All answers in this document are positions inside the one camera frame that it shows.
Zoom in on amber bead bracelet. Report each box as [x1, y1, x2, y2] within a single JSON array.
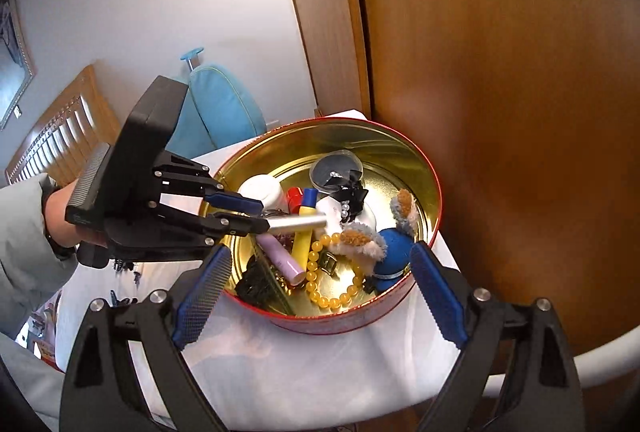
[[304, 232, 367, 312]]

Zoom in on wooden wardrobe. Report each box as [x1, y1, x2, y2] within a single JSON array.
[[295, 0, 639, 354]]

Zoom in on person's left hand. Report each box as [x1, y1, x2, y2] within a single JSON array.
[[43, 178, 109, 249]]

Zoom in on fluffy blue plush toy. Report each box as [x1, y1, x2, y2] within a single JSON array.
[[331, 188, 419, 294]]

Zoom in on framed wall picture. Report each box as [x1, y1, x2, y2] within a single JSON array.
[[0, 0, 36, 129]]

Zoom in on wooden headboard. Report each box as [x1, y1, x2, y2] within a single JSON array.
[[4, 64, 120, 186]]

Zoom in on lilac lipstick tube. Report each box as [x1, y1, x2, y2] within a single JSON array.
[[255, 233, 306, 285]]

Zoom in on light blue cushion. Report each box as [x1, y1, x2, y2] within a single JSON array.
[[166, 47, 267, 159]]

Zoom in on red lipstick tube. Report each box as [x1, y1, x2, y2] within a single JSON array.
[[285, 187, 304, 214]]

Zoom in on silver pen tube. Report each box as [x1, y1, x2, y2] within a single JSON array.
[[265, 214, 326, 235]]

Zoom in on white round jar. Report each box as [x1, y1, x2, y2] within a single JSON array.
[[238, 174, 288, 212]]

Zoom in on grey sleeve forearm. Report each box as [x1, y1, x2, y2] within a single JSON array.
[[1, 174, 77, 340]]

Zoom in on round red gold tin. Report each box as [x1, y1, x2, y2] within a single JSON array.
[[198, 115, 444, 337]]

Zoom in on yellow blue cream tube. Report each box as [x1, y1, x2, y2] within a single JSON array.
[[292, 188, 318, 270]]

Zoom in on black claw hair clip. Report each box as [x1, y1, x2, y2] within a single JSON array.
[[235, 255, 295, 316]]

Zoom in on black pearl hair clip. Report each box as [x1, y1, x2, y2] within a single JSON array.
[[326, 170, 369, 224]]

